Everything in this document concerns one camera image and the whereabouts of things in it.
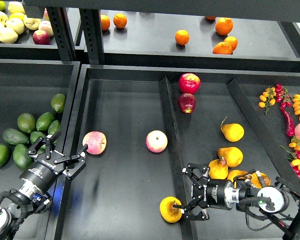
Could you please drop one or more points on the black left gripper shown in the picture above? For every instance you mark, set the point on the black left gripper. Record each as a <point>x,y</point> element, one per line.
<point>42,170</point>

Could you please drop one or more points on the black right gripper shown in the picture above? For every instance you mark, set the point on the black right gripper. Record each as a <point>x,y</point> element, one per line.
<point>205,193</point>

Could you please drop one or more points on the yellow pear brown stem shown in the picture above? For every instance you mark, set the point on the yellow pear brown stem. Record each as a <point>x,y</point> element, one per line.
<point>167,210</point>

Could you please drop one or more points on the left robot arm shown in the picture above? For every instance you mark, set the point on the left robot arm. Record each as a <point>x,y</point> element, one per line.
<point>33,196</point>

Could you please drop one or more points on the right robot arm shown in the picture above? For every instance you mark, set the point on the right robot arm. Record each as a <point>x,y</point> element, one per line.
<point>264,203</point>

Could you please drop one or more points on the yellow pear left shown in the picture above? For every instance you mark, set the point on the yellow pear left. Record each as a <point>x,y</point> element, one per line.
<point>218,168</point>

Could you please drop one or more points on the green avocado lower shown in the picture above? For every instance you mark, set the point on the green avocado lower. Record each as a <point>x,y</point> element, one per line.
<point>20,157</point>

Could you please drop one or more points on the green avocado top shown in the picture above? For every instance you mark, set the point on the green avocado top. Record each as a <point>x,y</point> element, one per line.
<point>58,102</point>

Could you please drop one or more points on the dark avocado lying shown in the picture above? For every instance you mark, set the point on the dark avocado lying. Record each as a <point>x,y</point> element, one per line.
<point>14,137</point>

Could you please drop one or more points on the yellow pear middle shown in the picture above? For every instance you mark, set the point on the yellow pear middle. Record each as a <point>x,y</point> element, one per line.
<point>233,155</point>

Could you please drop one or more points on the yellow pear top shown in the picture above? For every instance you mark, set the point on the yellow pear top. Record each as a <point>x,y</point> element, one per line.
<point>233,132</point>

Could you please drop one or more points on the pink apple left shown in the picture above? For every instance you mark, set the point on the pink apple left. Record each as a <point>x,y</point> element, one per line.
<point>96,142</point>

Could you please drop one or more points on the pink apple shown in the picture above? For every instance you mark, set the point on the pink apple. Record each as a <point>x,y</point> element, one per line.
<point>96,142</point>
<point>156,141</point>

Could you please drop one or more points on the pink apple centre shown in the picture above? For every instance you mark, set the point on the pink apple centre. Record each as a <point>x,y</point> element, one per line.
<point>156,141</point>

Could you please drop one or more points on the black left tray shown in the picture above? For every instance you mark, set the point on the black left tray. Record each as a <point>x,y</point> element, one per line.
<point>28,86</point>

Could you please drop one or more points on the black tray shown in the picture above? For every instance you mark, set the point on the black tray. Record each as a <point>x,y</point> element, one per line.
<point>28,86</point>
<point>117,195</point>

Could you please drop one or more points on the black centre tray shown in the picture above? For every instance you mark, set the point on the black centre tray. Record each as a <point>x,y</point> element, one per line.
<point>117,195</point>

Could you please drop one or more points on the dark red apple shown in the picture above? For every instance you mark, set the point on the dark red apple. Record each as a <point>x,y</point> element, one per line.
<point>186,103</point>

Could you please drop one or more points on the bright red apple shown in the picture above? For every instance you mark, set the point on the bright red apple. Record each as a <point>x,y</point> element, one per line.
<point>189,83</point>

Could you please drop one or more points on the red chili pepper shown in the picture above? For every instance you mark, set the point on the red chili pepper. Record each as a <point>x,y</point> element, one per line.
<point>289,123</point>

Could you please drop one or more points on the red apple on shelf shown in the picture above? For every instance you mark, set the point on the red apple on shelf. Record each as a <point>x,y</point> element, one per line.
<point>41,37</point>

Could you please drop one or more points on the orange cherry tomato vine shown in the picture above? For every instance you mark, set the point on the orange cherry tomato vine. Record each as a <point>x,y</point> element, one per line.
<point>267,99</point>

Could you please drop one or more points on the pale yellow apple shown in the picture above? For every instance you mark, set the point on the pale yellow apple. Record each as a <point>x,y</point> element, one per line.
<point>8,35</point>

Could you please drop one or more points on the orange on shelf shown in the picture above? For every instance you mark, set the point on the orange on shelf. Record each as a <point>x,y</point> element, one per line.
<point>120,20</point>

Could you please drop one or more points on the orange front right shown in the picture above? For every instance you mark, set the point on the orange front right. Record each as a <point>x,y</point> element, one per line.
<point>223,48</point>

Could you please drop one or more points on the orange small right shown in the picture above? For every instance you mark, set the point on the orange small right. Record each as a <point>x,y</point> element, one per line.
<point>233,41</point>

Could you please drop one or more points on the orange centre shelf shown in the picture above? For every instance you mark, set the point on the orange centre shelf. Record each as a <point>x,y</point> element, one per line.
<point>182,37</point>

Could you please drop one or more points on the large orange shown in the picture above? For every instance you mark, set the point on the large orange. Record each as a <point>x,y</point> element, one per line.
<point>224,26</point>

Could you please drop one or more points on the black shelf post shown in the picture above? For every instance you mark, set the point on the black shelf post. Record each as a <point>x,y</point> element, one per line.
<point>92,29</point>

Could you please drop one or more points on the orange behind post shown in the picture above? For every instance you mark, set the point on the orange behind post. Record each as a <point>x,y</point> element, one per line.
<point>105,22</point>

